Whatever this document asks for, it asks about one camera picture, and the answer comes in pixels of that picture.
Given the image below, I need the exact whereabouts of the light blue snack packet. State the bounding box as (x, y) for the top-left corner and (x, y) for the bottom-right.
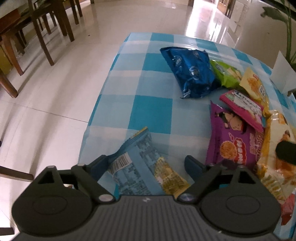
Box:
(107, 127), (190, 197)

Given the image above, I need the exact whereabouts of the orange snack bag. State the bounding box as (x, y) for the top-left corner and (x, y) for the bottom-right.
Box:
(254, 110), (295, 204)

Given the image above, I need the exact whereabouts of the red snack packet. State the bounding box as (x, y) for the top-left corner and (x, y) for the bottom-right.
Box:
(280, 190), (295, 226)

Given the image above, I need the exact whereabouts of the dark blue snack bag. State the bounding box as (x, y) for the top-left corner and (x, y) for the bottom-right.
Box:
(160, 47), (222, 98)

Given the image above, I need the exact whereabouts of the purple snack packet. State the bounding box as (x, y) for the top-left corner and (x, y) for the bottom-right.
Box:
(205, 102), (264, 170)

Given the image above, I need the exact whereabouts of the pink snack packet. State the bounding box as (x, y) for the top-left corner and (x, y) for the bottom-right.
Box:
(219, 90), (264, 133)

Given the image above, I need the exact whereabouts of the blue checkered tablecloth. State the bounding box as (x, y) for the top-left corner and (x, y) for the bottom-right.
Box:
(78, 32), (296, 240)

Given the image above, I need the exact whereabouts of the green snack packet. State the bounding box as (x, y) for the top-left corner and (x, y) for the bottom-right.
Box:
(210, 60), (242, 89)

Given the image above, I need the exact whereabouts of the yellow snack packet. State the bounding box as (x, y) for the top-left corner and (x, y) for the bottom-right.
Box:
(239, 67), (270, 118)

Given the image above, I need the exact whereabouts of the white plant pot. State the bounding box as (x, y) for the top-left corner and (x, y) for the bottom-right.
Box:
(270, 51), (296, 94)

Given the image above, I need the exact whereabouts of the wooden dining chair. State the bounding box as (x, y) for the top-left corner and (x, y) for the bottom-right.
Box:
(27, 0), (83, 67)

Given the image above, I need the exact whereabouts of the wooden dining table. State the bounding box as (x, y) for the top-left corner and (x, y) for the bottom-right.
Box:
(0, 0), (31, 99)

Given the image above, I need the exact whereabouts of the green potted plant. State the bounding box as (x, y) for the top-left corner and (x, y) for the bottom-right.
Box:
(260, 0), (295, 70)

